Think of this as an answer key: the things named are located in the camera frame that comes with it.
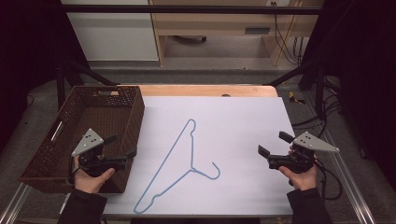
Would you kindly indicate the wooden table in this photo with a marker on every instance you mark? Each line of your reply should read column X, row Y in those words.
column 199, row 90

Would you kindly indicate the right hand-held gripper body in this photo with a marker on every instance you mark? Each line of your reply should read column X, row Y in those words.
column 306, row 146

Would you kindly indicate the black curtain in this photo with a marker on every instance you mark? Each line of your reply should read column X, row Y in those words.
column 28, row 56
column 364, row 77

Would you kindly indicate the person's left hand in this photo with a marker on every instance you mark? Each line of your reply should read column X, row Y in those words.
column 90, row 183

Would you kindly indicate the black frame strut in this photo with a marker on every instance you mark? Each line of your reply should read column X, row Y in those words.
column 319, row 93
column 90, row 74

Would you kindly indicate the white table sheet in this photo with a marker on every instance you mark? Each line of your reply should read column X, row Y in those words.
column 236, row 149

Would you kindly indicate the aluminium rail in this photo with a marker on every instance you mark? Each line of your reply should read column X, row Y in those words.
column 348, row 183
column 12, row 205

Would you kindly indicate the yellow and black tool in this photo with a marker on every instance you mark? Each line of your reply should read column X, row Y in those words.
column 292, row 97

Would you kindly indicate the person's right hand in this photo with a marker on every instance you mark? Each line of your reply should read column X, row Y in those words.
column 300, row 180

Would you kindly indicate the brown woven basket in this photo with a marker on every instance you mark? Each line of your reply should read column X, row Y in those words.
column 93, row 113

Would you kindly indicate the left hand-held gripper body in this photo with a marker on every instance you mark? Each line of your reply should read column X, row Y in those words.
column 88, row 141

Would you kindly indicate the light wooden desk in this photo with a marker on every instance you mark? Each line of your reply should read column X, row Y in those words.
column 218, row 23

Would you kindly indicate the black horizontal frame bar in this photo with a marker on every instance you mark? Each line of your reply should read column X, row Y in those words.
column 186, row 9

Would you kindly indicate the white cabinet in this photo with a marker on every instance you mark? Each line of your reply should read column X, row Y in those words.
column 115, row 34

